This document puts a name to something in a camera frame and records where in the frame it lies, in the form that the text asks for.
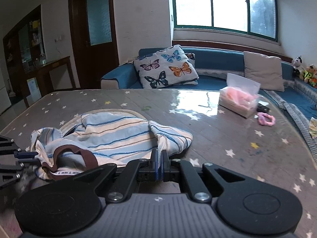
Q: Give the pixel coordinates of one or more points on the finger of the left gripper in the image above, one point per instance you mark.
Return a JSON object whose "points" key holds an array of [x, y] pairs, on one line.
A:
{"points": [[9, 147], [12, 174]]}

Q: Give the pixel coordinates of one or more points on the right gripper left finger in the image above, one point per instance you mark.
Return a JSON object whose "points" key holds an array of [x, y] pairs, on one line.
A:
{"points": [[128, 178]]}

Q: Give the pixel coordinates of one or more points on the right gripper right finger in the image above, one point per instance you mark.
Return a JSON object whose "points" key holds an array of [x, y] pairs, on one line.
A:
{"points": [[186, 176]]}

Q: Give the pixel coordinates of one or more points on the blue striped cloth garment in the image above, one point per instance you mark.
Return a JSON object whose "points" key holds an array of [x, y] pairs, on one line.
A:
{"points": [[99, 137]]}

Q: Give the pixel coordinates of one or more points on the dark wooden side table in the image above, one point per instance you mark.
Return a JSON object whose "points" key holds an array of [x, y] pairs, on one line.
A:
{"points": [[43, 77]]}

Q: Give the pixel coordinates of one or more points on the grey star tablecloth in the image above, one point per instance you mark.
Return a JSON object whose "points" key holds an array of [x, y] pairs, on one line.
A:
{"points": [[276, 155]]}

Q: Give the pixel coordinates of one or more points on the pink hair scrunchie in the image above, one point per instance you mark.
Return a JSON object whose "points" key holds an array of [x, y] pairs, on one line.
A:
{"points": [[265, 119]]}

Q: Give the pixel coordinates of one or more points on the dark display cabinet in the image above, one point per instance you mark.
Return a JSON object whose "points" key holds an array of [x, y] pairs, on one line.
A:
{"points": [[23, 50]]}

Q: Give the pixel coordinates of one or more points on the small black object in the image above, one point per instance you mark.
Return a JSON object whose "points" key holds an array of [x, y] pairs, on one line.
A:
{"points": [[262, 108]]}

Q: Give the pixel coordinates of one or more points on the butterfly print pillow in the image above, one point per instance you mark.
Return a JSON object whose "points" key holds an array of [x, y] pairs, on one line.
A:
{"points": [[167, 67]]}

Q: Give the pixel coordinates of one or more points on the pink tissue box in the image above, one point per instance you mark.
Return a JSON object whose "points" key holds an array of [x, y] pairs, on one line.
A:
{"points": [[240, 95]]}

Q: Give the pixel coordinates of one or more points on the blue sofa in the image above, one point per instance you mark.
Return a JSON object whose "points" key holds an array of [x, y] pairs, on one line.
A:
{"points": [[212, 66]]}

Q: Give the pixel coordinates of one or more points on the small cream cloth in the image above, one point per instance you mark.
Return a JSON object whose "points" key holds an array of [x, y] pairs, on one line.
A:
{"points": [[313, 127]]}

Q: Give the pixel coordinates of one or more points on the beige cushion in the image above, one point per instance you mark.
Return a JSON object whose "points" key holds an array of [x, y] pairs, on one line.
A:
{"points": [[265, 70]]}

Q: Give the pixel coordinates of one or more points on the black white plush toy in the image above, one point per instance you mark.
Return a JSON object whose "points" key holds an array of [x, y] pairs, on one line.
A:
{"points": [[298, 68]]}

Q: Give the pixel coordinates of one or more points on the dark wooden door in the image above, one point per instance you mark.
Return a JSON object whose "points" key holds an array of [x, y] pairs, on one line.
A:
{"points": [[93, 34]]}

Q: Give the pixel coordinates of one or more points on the green framed window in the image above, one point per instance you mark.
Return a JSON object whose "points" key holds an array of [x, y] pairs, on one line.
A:
{"points": [[251, 17]]}

